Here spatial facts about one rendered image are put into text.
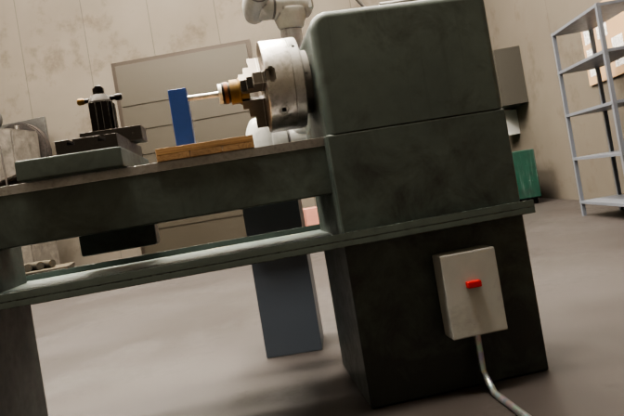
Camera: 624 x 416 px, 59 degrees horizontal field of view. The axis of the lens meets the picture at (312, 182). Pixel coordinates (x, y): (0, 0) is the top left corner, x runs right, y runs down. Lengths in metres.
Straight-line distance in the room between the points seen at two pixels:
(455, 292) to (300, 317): 0.94
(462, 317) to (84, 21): 10.07
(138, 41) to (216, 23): 1.45
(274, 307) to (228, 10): 8.41
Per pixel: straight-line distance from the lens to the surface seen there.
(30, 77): 11.44
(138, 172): 1.78
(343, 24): 1.82
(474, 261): 1.79
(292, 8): 2.61
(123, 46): 10.83
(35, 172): 1.79
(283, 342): 2.55
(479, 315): 1.82
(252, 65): 2.02
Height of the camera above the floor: 0.71
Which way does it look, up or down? 1 degrees up
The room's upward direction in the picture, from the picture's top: 9 degrees counter-clockwise
